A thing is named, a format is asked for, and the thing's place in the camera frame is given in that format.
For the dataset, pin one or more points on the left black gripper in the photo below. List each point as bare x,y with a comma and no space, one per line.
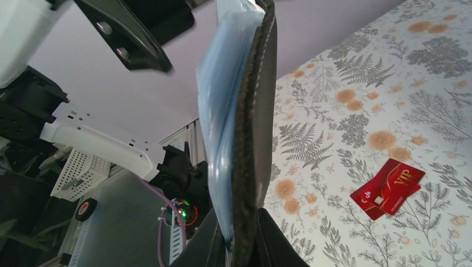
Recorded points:
136,29

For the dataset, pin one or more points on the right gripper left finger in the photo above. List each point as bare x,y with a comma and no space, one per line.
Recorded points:
206,248

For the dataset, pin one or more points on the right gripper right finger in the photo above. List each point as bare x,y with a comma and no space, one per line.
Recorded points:
273,247

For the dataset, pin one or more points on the dark red card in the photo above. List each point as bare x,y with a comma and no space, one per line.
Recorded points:
368,204

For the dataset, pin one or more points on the black leather card holder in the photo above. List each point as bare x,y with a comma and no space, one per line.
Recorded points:
236,80

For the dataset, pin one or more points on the red VIP card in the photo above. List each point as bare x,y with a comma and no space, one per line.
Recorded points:
398,173

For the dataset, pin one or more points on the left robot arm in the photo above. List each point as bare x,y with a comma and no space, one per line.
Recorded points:
33,107

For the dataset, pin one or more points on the black tape roll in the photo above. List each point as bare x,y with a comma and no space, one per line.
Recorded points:
86,209

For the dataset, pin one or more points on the white perforated basket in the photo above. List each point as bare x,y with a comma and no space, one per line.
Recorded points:
81,173

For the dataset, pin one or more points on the floral patterned table mat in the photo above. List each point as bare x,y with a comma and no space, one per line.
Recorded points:
398,88

